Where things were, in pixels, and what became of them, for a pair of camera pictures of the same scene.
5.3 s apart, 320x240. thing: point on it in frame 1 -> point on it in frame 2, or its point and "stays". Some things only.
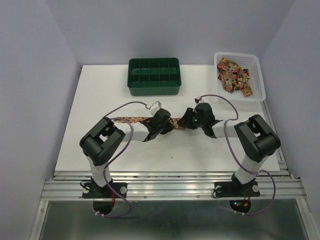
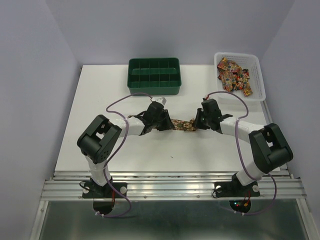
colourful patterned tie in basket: x=233 y=77 stays
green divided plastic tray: x=154 y=76 stays
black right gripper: x=186 y=118 -> x=198 y=124
